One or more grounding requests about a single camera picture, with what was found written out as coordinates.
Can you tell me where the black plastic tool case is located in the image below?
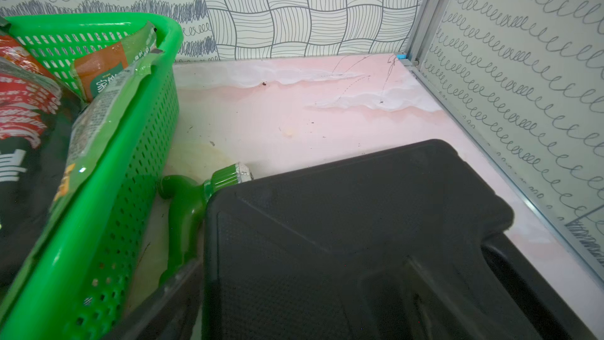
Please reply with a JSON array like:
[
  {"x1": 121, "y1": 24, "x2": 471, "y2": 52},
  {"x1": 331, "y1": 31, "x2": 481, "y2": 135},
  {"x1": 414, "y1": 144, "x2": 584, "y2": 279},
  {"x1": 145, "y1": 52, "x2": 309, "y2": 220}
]
[{"x1": 201, "y1": 139, "x2": 593, "y2": 339}]

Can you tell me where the red black condiment packet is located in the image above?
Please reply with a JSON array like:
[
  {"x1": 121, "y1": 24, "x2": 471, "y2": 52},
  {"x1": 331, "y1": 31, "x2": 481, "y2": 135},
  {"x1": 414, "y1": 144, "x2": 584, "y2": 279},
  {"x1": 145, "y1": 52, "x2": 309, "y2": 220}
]
[{"x1": 1, "y1": 32, "x2": 83, "y2": 286}]

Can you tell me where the green plastic basket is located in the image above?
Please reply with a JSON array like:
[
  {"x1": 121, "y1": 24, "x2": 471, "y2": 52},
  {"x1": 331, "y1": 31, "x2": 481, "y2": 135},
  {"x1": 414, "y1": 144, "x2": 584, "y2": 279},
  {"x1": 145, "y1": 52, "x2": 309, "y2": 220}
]
[{"x1": 1, "y1": 13, "x2": 183, "y2": 339}]

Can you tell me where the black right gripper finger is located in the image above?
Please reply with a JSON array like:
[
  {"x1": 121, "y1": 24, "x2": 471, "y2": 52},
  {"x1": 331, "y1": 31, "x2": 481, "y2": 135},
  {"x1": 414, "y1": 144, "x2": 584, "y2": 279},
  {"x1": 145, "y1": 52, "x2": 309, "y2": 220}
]
[{"x1": 103, "y1": 259, "x2": 203, "y2": 339}]

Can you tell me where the green brown mushroom soup packet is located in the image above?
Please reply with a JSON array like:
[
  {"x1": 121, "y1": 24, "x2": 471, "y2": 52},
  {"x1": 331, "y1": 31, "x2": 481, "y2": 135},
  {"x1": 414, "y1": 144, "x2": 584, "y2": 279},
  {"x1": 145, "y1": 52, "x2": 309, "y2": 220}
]
[{"x1": 50, "y1": 21, "x2": 162, "y2": 220}]

